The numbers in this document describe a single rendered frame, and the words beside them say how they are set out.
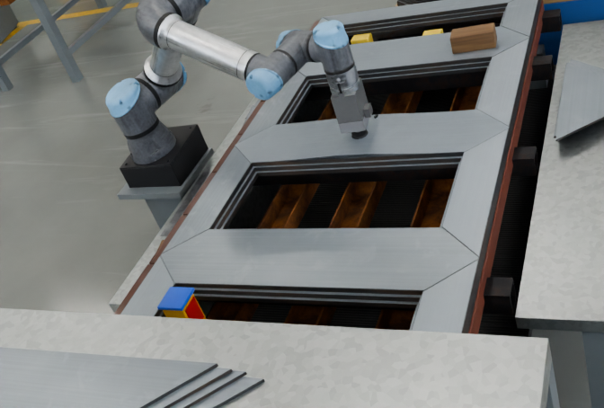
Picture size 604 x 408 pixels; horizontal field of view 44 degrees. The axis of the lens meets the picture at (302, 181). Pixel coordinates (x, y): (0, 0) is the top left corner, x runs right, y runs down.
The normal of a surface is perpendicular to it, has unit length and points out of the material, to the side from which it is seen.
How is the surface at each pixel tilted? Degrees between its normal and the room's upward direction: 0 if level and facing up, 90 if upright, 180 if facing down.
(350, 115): 90
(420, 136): 2
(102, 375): 0
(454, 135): 0
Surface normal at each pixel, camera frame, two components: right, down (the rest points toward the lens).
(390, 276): -0.29, -0.79
